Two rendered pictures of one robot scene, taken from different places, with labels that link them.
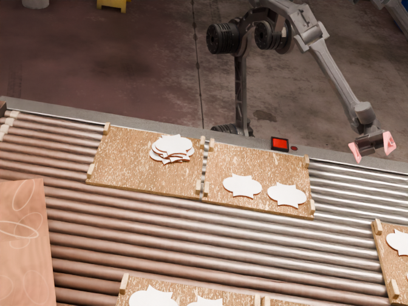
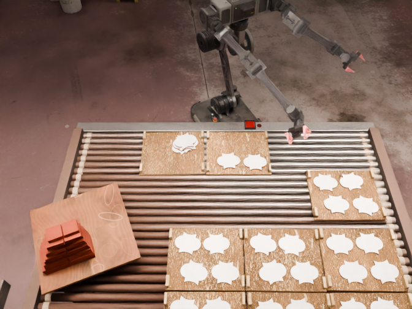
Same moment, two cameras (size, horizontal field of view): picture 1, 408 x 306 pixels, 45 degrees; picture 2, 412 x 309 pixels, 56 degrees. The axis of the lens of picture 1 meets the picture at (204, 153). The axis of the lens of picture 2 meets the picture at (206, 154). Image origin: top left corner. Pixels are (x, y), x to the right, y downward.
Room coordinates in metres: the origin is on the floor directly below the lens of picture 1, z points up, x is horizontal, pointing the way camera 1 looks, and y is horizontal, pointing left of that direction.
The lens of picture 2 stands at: (-0.09, -0.09, 2.94)
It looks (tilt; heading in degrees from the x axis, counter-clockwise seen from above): 52 degrees down; 3
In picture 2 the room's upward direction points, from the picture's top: 1 degrees counter-clockwise
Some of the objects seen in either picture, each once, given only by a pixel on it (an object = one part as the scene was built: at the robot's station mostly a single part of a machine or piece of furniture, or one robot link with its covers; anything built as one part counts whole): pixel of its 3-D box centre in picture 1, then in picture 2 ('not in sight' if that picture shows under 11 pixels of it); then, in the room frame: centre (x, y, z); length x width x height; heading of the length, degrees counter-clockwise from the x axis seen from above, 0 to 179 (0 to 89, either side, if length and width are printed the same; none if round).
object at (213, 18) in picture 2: not in sight; (215, 24); (2.13, -0.06, 1.45); 0.09 x 0.08 x 0.12; 120
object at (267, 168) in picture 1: (257, 178); (237, 152); (1.48, -0.22, 0.93); 0.41 x 0.35 x 0.02; 91
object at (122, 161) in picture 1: (149, 160); (173, 152); (1.47, 0.20, 0.93); 0.41 x 0.35 x 0.02; 93
